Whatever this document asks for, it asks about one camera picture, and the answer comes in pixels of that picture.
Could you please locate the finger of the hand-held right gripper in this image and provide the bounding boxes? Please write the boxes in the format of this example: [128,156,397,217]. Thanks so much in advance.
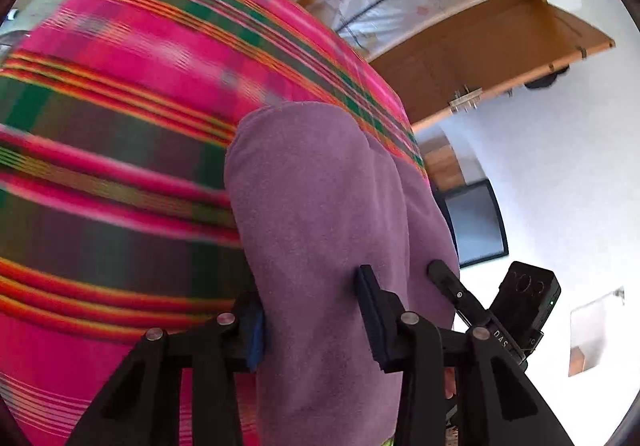
[427,259,493,333]

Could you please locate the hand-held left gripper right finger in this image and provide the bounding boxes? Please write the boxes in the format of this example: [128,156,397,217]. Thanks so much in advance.
[355,265,573,446]

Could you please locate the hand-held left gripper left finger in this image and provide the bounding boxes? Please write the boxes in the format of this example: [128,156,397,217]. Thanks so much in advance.
[65,293,266,446]

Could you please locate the purple fleece pants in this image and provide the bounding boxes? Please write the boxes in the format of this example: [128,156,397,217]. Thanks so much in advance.
[224,100,461,446]

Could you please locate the black mesh office chair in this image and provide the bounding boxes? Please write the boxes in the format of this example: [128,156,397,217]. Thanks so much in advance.
[434,179,510,269]

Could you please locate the wooden board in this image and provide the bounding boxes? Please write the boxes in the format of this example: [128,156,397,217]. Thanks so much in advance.
[422,136,468,192]

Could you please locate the dark hanging clothing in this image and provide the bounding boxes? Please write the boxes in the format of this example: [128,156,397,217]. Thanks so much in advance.
[524,69,571,90]

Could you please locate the pink green plaid bed sheet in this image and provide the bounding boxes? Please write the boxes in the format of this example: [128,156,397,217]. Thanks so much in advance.
[0,0,430,446]

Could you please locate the wooden door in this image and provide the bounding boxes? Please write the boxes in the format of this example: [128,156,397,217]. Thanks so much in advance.
[370,0,617,132]

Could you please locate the metal door handle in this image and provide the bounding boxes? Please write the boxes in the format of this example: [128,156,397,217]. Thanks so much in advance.
[449,85,483,113]

